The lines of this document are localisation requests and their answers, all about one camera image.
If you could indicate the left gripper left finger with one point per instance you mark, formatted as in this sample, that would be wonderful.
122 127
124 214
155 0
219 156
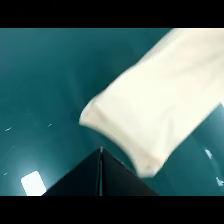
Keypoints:
83 180

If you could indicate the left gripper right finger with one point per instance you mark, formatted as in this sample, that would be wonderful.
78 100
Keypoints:
120 180

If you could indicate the cream shirt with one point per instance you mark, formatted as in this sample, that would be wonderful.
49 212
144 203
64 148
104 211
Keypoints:
160 96

